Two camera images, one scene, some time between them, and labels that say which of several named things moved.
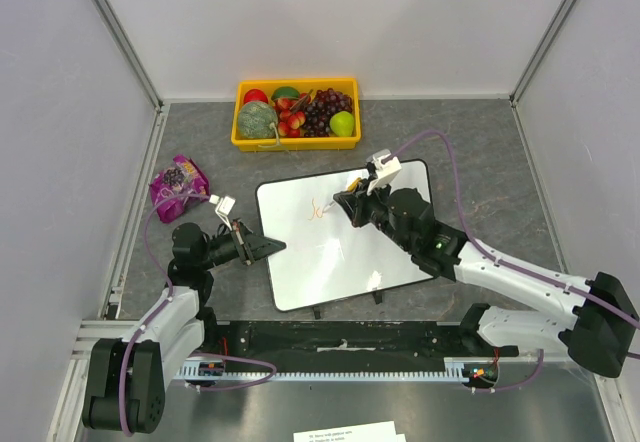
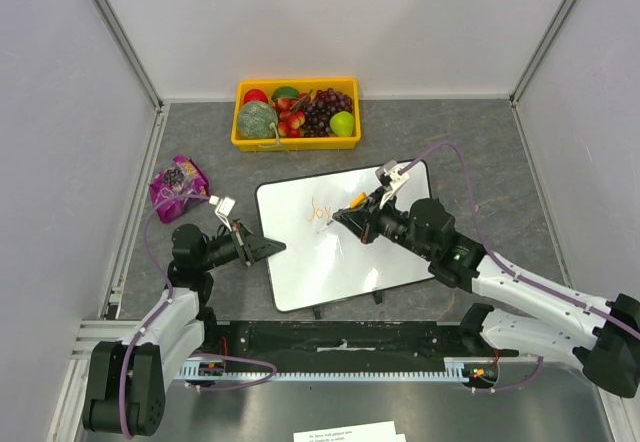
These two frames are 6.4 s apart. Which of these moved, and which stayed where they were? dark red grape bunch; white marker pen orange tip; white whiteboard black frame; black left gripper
Moved: white marker pen orange tip
Stayed: white whiteboard black frame; black left gripper; dark red grape bunch
